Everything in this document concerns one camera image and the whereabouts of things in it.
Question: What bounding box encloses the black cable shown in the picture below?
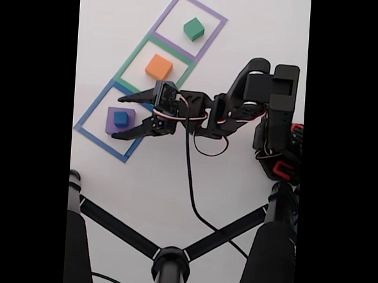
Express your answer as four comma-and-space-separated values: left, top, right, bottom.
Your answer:
177, 115, 258, 261
90, 272, 135, 283

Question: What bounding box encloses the green cube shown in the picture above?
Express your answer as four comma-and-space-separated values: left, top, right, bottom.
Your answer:
183, 16, 206, 43

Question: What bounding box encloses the purple square block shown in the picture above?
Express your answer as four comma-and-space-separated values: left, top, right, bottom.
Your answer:
104, 106, 137, 137

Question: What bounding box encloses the small blue cube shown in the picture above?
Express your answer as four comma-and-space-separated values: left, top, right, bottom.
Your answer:
113, 111, 129, 128

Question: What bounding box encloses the red table clamp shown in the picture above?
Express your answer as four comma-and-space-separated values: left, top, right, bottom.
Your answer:
272, 159, 296, 182

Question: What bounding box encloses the green tape square frame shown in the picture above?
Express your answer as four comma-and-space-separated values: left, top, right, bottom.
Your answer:
111, 31, 196, 99

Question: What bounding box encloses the purple tape square frame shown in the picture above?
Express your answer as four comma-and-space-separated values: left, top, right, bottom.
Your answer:
148, 0, 230, 65

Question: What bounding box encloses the blue tape square frame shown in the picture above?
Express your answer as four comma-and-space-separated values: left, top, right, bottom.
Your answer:
71, 78, 163, 166

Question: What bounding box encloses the black camera tripod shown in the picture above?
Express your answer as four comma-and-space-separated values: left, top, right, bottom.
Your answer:
63, 169, 300, 283

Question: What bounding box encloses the orange square block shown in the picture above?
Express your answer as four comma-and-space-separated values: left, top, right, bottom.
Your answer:
144, 53, 174, 83

